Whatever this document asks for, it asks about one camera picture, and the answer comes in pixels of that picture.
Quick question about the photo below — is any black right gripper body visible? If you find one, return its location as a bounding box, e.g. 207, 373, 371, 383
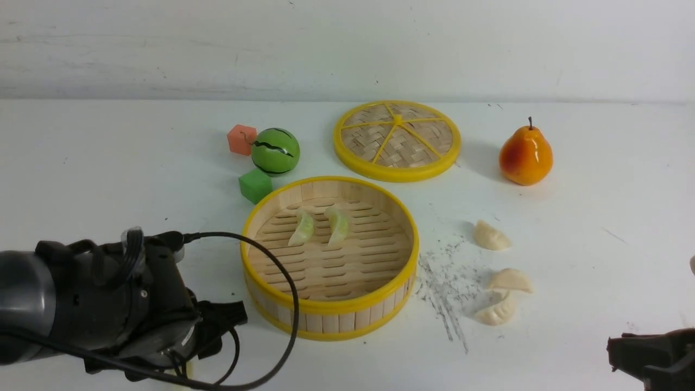
606, 327, 694, 390

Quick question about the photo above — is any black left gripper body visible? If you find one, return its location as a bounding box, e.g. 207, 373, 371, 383
35, 231, 248, 382

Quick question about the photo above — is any white dumpling bottom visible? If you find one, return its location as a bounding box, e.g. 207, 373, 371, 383
474, 291, 517, 326

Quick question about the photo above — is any white dumpling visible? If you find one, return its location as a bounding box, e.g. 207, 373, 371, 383
472, 220, 512, 251
474, 291, 517, 326
486, 268, 535, 294

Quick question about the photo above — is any green dumpling top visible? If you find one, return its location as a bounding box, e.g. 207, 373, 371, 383
288, 210, 315, 247

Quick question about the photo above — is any green dumpling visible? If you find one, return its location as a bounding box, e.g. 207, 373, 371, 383
324, 206, 350, 247
288, 210, 315, 247

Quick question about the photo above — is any white dumpling top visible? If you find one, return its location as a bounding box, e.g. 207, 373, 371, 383
472, 220, 512, 251

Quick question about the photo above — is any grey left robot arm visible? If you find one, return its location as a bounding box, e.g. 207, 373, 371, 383
1, 228, 248, 376

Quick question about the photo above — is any bamboo steamer tray yellow rim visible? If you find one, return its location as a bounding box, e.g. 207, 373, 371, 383
240, 176, 419, 341

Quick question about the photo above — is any woven bamboo steamer lid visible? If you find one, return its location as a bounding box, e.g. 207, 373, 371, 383
332, 100, 462, 183

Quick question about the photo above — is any green foam cube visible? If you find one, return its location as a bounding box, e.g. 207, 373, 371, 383
238, 168, 274, 204

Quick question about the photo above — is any orange foam cube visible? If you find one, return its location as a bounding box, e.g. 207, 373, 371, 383
228, 124, 257, 156

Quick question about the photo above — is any green toy watermelon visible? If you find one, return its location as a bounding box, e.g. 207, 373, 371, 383
251, 127, 301, 176

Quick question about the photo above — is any orange toy pear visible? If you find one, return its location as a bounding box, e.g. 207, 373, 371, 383
498, 116, 554, 186

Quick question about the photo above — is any black cable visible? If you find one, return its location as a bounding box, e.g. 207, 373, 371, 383
0, 232, 300, 391

